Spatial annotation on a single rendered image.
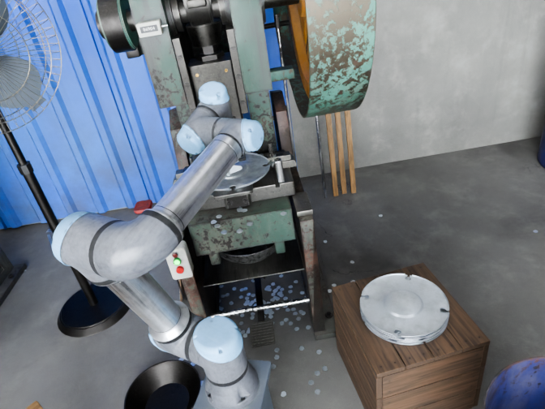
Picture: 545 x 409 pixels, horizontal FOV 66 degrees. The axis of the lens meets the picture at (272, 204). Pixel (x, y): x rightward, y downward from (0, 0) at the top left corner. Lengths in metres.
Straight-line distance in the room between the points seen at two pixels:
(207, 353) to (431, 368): 0.72
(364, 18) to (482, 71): 2.11
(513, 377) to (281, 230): 0.86
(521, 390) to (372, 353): 0.41
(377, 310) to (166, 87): 1.03
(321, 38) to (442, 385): 1.14
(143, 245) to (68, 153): 2.33
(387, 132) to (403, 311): 1.82
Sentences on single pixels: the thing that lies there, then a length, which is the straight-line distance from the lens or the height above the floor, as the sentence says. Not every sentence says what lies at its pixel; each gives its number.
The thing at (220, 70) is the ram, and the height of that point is 1.14.
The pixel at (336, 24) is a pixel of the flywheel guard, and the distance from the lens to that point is 1.19.
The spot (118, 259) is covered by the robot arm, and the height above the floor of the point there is 1.04.
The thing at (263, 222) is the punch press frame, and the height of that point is 0.60.
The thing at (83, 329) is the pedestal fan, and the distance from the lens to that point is 2.32.
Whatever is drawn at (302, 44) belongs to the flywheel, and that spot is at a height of 1.12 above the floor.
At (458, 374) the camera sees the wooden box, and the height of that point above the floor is 0.23.
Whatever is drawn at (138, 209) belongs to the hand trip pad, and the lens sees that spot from 1.55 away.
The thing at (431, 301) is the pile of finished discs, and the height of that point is 0.39.
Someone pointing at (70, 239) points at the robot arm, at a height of 1.06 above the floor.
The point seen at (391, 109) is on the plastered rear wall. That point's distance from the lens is 3.06.
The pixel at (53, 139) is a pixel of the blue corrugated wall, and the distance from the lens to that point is 3.10.
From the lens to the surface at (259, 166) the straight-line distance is 1.58.
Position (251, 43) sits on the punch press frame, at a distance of 1.45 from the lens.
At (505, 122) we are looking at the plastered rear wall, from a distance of 3.49.
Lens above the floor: 1.49
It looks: 32 degrees down
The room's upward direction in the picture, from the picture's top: 10 degrees counter-clockwise
